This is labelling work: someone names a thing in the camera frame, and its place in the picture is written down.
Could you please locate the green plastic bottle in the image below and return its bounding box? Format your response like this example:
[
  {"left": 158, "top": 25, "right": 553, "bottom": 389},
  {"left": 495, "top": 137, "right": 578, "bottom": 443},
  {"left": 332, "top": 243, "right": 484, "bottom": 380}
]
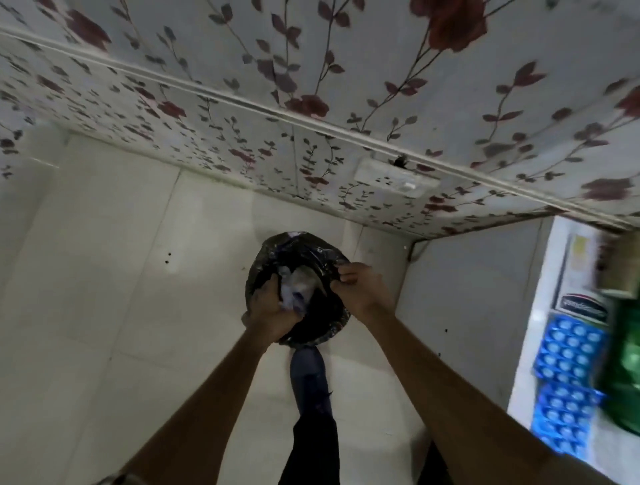
[{"left": 597, "top": 294, "right": 640, "bottom": 436}]

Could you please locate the white wall cable trunking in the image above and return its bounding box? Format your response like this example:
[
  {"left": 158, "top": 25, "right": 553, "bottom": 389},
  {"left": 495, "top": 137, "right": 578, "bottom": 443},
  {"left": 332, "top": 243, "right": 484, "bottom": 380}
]
[{"left": 0, "top": 24, "right": 640, "bottom": 232}]

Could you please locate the dark blue shoe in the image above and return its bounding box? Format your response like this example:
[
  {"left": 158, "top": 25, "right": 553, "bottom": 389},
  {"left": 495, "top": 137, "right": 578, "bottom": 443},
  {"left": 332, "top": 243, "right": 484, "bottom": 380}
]
[{"left": 289, "top": 346, "right": 335, "bottom": 425}]

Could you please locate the person's left hand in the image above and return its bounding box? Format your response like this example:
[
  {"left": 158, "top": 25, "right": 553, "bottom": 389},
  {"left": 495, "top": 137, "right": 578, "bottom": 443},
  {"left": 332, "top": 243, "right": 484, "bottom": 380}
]
[{"left": 241, "top": 274, "right": 306, "bottom": 346}]

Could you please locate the black trouser leg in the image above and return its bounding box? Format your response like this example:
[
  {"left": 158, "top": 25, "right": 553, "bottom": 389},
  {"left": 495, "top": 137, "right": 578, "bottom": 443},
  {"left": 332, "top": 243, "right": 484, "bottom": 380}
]
[{"left": 277, "top": 410, "right": 342, "bottom": 485}]

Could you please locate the black bin bag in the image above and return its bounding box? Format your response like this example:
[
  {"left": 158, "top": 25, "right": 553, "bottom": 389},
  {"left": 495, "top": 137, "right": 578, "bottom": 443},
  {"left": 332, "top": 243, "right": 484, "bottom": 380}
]
[{"left": 244, "top": 231, "right": 354, "bottom": 348}]

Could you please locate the person's right forearm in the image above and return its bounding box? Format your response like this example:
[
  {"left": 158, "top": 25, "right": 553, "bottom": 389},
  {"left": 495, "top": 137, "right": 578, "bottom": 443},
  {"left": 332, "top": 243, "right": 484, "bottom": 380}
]
[{"left": 357, "top": 304, "right": 618, "bottom": 485}]

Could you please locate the person's left forearm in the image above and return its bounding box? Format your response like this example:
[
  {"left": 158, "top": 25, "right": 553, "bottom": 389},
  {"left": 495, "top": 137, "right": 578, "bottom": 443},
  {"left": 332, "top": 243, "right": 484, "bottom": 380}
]
[{"left": 97, "top": 325, "right": 281, "bottom": 485}]

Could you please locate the blue blister tray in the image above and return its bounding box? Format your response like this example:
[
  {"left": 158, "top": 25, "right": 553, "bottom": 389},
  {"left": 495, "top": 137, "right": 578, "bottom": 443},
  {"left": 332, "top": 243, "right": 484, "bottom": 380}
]
[{"left": 530, "top": 313, "right": 609, "bottom": 463}]

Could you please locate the white plastic waste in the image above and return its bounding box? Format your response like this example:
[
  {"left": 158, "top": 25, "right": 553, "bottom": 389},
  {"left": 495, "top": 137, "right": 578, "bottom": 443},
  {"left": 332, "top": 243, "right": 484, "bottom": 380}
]
[{"left": 277, "top": 266, "right": 317, "bottom": 320}]

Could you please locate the white printed packet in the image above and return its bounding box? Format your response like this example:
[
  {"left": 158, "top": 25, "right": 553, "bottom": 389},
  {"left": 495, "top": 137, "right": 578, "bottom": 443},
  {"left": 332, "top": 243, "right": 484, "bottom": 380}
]
[{"left": 552, "top": 232, "right": 612, "bottom": 325}]

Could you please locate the person's right hand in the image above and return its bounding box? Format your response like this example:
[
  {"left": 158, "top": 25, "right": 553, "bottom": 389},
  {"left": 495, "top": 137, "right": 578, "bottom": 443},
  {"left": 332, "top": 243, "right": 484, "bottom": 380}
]
[{"left": 330, "top": 263, "right": 397, "bottom": 321}]

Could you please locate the white wall socket plate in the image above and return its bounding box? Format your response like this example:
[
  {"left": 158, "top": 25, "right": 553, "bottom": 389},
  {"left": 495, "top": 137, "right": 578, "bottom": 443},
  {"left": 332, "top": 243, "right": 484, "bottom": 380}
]
[{"left": 353, "top": 157, "right": 441, "bottom": 197}]

